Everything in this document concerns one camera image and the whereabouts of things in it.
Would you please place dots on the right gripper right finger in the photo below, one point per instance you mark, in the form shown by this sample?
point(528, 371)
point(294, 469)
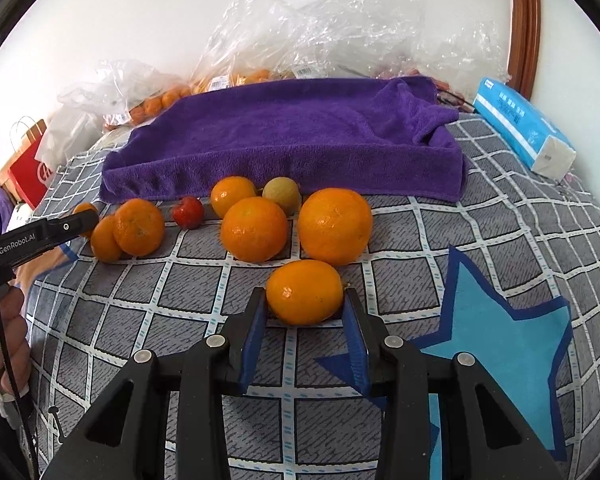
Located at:
point(444, 414)

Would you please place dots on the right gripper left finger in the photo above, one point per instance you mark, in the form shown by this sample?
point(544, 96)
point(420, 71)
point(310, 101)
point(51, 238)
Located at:
point(123, 434)

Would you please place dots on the small orange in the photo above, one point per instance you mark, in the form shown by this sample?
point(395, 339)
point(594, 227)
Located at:
point(103, 245)
point(228, 192)
point(94, 217)

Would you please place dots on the person's left hand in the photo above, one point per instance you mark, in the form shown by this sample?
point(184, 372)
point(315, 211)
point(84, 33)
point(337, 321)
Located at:
point(15, 328)

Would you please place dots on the red paper shopping bag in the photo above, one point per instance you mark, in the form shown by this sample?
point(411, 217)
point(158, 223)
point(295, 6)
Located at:
point(22, 176)

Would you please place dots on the white plastic bag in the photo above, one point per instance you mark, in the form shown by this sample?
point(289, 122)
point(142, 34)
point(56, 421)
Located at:
point(70, 132)

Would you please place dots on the grey checked star blanket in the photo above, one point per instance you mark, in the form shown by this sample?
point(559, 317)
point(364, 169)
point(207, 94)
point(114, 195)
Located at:
point(344, 342)

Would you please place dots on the small red tomato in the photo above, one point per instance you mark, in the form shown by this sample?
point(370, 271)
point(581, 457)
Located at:
point(188, 213)

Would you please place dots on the clear bag left oranges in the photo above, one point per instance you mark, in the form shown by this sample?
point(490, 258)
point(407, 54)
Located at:
point(127, 93)

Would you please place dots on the large orange right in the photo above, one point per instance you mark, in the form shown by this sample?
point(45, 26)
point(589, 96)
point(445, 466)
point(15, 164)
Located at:
point(335, 225)

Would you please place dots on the yellow-green small fruit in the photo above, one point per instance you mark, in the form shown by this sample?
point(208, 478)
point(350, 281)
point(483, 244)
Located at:
point(285, 193)

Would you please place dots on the purple towel-covered tray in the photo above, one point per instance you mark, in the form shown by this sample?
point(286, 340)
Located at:
point(374, 136)

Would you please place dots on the blue tissue pack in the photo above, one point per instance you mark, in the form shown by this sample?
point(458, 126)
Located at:
point(532, 136)

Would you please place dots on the clear bag of red fruit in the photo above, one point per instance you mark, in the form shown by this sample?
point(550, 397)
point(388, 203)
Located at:
point(456, 64)

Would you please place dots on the clear bag of oranges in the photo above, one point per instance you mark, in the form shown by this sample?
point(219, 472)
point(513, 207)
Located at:
point(268, 40)

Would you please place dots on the brown wooden door frame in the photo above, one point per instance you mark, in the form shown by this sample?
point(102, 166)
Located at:
point(524, 44)

